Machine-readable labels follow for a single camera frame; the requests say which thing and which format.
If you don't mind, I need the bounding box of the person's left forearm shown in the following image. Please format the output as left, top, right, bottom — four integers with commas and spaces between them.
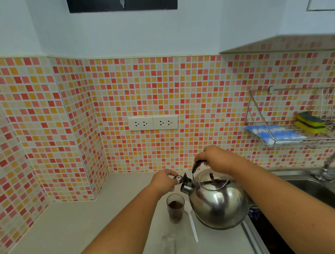
81, 183, 163, 254

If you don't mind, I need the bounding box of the stainless steel whistling kettle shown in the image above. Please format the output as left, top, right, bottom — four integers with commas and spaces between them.
175, 160, 251, 230

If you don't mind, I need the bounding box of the person's right hand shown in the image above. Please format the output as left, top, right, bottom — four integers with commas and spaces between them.
194, 145, 246, 176

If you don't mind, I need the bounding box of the blue white dish cloth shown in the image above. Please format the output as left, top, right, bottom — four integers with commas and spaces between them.
244, 125, 307, 146

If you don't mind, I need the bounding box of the stainless steel sink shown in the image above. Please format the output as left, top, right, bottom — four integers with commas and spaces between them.
271, 170, 335, 202

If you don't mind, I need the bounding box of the glass with coffee powder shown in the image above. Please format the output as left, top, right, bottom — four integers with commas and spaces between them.
166, 194, 185, 224

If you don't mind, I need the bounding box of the chrome sink faucet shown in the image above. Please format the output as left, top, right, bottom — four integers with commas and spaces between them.
314, 151, 335, 182

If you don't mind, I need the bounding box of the person's right forearm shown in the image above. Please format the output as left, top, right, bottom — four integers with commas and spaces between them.
230, 157, 335, 254

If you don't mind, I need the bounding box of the white double wall socket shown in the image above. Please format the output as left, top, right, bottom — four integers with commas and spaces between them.
153, 115, 179, 130
128, 116, 154, 131

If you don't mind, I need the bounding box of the person's left hand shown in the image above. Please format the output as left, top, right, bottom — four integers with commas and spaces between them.
150, 169, 180, 197

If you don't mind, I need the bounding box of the yellow green scrub sponge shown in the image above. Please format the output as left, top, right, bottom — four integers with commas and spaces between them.
296, 111, 326, 128
295, 121, 328, 134

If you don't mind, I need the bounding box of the white plastic spoon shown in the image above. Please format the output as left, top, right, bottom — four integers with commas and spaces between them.
184, 208, 199, 243

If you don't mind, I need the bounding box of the metal wire wall rack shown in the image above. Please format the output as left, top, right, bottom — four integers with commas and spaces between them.
244, 86, 335, 150

